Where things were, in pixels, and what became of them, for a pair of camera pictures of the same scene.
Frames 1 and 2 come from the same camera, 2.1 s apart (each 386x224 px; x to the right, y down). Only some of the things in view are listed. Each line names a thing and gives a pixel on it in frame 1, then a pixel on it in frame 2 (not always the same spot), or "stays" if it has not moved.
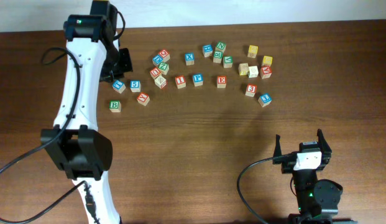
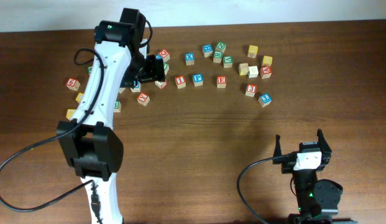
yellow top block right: x=267 y=60 stays
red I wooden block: x=180 y=81 stays
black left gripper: x=127 y=68 to x=156 y=72
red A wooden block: x=265 y=71 stays
